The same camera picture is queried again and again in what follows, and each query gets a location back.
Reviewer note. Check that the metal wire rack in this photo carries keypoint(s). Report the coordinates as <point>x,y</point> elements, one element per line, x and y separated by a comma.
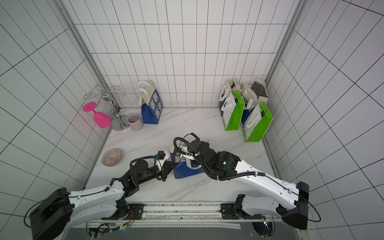
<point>119,122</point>

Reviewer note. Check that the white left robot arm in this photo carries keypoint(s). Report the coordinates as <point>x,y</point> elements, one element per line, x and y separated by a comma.
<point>64,209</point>

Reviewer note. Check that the pink plastic goblet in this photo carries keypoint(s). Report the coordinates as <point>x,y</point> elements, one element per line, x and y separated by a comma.
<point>101,119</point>

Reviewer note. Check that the large blue beige cheerful bag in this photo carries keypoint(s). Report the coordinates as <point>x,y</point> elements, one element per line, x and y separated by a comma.
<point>185,168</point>

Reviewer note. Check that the pale pink ceramic cup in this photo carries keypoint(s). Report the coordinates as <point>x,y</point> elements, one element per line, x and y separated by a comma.
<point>135,122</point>

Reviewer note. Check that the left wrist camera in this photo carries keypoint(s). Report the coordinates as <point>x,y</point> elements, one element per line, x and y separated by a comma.
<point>161,157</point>

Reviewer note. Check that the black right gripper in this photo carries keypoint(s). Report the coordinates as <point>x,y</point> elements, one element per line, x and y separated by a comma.
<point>190,151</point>

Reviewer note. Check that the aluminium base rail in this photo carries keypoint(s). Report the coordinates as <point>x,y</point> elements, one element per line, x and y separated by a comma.
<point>183,214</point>

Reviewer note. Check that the blue beige bag at back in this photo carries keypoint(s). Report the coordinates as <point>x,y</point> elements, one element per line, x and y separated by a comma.
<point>150,102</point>

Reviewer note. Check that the navy beige small bag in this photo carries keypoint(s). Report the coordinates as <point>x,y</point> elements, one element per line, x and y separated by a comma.
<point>230,86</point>

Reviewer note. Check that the glass dish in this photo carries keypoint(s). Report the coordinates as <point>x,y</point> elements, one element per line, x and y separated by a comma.
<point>111,157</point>

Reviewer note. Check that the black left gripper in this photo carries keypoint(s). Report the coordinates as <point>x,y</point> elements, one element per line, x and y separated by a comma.
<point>165,169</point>

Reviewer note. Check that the green white bag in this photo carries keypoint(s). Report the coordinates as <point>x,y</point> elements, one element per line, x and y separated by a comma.
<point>257,123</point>
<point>232,109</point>

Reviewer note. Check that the blue beige takeout bag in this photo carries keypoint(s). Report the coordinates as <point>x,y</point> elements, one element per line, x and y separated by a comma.
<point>252,95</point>

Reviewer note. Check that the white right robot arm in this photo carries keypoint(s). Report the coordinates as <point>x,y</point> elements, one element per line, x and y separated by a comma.
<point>283,199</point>

